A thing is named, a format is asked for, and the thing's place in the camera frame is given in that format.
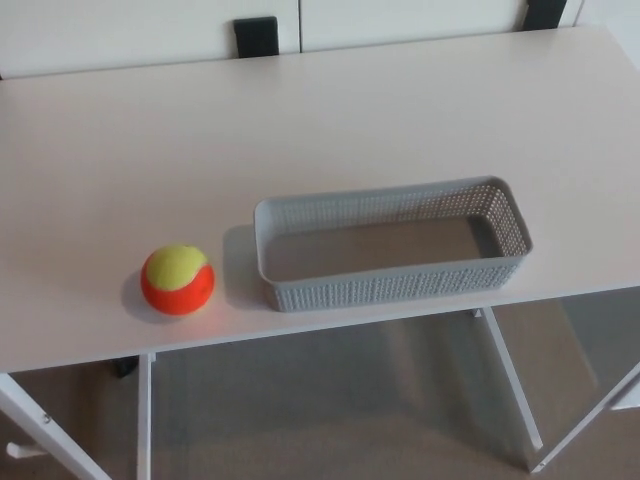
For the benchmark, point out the orange and yellow tennis ball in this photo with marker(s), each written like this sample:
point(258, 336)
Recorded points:
point(177, 280)

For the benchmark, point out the grey perforated plastic basket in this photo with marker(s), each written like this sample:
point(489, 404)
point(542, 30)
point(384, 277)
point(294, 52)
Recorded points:
point(380, 290)

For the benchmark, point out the white folding table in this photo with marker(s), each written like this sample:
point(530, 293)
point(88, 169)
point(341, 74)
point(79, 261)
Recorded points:
point(300, 130)

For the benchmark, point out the black wall bracket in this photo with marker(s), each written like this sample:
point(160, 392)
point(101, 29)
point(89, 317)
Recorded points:
point(256, 36)
point(550, 12)

